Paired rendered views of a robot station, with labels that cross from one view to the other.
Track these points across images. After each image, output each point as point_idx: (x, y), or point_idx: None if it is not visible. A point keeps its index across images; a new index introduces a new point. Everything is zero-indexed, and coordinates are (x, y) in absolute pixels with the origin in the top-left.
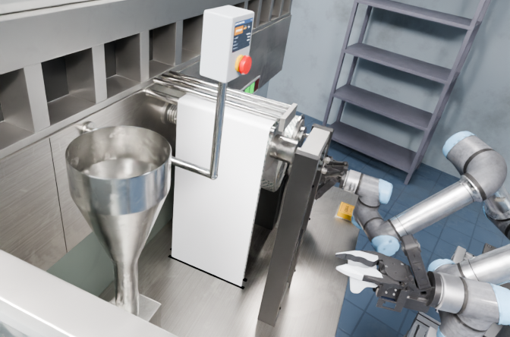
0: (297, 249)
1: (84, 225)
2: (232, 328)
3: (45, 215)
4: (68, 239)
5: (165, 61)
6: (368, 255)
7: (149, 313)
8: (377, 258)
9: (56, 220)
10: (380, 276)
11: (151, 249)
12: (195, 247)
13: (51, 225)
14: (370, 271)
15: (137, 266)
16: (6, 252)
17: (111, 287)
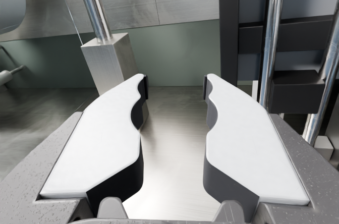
0: (273, 106)
1: (174, 11)
2: (201, 165)
3: None
4: (160, 13)
5: None
6: (257, 140)
7: (103, 43)
8: (267, 192)
9: None
10: (56, 179)
11: (248, 89)
12: (256, 91)
13: None
14: (107, 134)
15: None
16: None
17: (200, 87)
